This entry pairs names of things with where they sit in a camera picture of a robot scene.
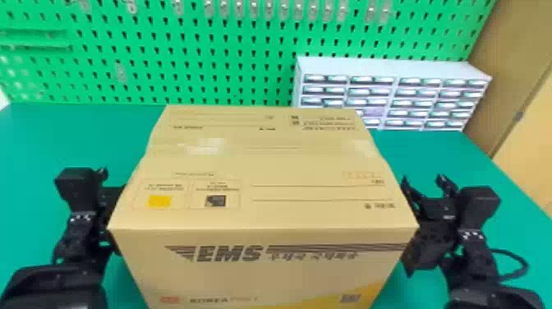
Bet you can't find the white drawer cabinet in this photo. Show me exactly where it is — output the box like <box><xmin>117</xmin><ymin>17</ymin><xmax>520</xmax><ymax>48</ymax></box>
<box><xmin>292</xmin><ymin>55</ymin><xmax>493</xmax><ymax>132</ymax></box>

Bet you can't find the black cable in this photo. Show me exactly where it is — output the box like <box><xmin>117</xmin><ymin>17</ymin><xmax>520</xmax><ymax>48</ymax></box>
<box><xmin>490</xmin><ymin>247</ymin><xmax>530</xmax><ymax>283</ymax></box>

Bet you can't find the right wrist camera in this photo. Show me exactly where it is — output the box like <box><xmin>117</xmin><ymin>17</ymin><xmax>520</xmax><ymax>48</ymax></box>
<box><xmin>456</xmin><ymin>186</ymin><xmax>502</xmax><ymax>232</ymax></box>

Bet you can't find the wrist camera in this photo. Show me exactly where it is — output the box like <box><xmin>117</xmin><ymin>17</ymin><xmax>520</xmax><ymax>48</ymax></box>
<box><xmin>53</xmin><ymin>166</ymin><xmax>104</xmax><ymax>214</ymax></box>
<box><xmin>456</xmin><ymin>186</ymin><xmax>502</xmax><ymax>232</ymax></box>

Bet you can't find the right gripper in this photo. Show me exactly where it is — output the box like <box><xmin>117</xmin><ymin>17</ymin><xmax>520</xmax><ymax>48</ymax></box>
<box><xmin>399</xmin><ymin>173</ymin><xmax>462</xmax><ymax>278</ymax></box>

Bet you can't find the cardboard box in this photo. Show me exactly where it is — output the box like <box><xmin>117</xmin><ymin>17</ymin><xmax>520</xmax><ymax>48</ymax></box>
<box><xmin>107</xmin><ymin>104</ymin><xmax>421</xmax><ymax>309</ymax></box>

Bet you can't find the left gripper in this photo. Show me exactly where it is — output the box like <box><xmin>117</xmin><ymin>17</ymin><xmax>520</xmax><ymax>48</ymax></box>
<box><xmin>95</xmin><ymin>166</ymin><xmax>127</xmax><ymax>256</ymax></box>

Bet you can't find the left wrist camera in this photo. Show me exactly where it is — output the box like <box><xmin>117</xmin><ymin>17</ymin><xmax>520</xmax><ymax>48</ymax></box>
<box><xmin>53</xmin><ymin>166</ymin><xmax>104</xmax><ymax>214</ymax></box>

